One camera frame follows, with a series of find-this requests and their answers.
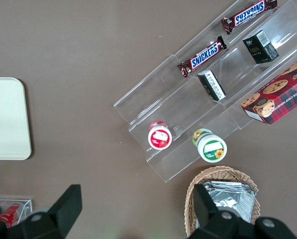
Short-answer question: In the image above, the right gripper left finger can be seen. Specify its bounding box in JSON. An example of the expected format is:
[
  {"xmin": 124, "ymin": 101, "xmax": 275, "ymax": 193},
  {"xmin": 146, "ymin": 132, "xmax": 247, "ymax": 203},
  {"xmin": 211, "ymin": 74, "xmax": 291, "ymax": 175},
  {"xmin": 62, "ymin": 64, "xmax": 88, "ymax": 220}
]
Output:
[{"xmin": 0, "ymin": 184, "xmax": 83, "ymax": 239}]

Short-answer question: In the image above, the small black carton box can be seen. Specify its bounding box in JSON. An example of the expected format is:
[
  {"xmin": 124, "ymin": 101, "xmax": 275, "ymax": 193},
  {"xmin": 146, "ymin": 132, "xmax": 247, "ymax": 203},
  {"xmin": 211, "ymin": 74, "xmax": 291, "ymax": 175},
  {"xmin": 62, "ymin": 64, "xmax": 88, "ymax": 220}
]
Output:
[
  {"xmin": 197, "ymin": 69, "xmax": 227, "ymax": 102},
  {"xmin": 242, "ymin": 29, "xmax": 280, "ymax": 65}
]

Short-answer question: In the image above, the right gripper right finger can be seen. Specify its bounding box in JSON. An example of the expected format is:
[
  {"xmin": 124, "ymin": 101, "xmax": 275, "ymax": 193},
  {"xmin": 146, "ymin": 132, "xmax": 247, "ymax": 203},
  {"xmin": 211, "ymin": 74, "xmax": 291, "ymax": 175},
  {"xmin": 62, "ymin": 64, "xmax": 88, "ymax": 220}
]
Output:
[{"xmin": 185, "ymin": 183, "xmax": 297, "ymax": 239}]

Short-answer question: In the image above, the cream plastic tray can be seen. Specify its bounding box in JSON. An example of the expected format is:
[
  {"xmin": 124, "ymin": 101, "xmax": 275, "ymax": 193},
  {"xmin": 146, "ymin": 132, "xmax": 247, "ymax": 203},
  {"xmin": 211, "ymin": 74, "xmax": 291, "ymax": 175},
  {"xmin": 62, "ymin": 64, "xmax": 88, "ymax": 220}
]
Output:
[{"xmin": 0, "ymin": 77, "xmax": 33, "ymax": 161}]

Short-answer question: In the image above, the red tartan cookie box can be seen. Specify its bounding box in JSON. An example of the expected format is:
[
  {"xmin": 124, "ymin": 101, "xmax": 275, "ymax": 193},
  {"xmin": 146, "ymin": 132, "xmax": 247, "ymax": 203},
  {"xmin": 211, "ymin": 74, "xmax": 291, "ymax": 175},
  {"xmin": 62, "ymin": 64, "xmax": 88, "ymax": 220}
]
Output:
[{"xmin": 240, "ymin": 55, "xmax": 297, "ymax": 125}]

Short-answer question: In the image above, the light tan wicker basket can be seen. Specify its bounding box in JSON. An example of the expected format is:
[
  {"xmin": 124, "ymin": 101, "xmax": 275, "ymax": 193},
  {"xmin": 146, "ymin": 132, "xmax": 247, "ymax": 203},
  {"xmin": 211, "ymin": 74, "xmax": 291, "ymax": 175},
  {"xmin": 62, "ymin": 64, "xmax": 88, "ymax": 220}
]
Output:
[{"xmin": 184, "ymin": 165, "xmax": 262, "ymax": 239}]

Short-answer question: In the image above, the clear acrylic tiered stand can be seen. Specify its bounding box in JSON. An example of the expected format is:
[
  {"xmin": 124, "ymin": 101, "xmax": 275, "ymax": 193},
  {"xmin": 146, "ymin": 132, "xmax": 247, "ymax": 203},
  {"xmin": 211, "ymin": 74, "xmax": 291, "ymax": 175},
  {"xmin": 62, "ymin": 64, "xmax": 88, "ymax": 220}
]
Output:
[{"xmin": 112, "ymin": 0, "xmax": 297, "ymax": 184}]

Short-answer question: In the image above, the red lid yogurt cup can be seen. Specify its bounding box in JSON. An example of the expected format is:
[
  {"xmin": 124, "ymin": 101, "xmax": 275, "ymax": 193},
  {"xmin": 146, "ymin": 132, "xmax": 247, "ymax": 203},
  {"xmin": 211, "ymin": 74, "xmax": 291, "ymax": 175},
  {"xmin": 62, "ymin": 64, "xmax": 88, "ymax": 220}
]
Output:
[{"xmin": 147, "ymin": 120, "xmax": 173, "ymax": 151}]

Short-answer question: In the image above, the clear acrylic bottle rack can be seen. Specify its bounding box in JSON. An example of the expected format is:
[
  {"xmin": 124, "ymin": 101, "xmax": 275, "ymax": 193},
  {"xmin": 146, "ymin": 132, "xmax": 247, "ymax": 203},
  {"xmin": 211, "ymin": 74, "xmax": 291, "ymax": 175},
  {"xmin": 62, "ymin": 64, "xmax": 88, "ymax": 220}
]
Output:
[{"xmin": 0, "ymin": 198, "xmax": 34, "ymax": 229}]

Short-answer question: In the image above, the stack of foil trays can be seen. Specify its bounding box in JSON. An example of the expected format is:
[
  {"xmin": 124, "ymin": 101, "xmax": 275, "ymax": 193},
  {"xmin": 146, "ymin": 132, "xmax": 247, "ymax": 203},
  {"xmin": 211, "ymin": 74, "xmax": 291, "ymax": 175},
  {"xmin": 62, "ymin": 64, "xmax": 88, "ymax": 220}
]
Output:
[{"xmin": 200, "ymin": 181, "xmax": 257, "ymax": 225}]

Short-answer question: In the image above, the snickers chocolate bar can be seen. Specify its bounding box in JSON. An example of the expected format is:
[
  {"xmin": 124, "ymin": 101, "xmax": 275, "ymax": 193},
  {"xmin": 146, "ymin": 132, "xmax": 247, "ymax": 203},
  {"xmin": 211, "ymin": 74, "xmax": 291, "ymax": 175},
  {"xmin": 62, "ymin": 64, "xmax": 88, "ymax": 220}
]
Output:
[
  {"xmin": 177, "ymin": 35, "xmax": 228, "ymax": 79},
  {"xmin": 220, "ymin": 0, "xmax": 279, "ymax": 36}
]

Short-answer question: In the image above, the green lid yogurt cup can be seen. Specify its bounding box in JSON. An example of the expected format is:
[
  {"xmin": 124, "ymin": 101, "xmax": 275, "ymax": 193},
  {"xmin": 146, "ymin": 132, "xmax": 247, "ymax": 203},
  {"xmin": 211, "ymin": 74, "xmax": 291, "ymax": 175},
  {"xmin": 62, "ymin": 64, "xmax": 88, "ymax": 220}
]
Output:
[{"xmin": 192, "ymin": 128, "xmax": 228, "ymax": 163}]

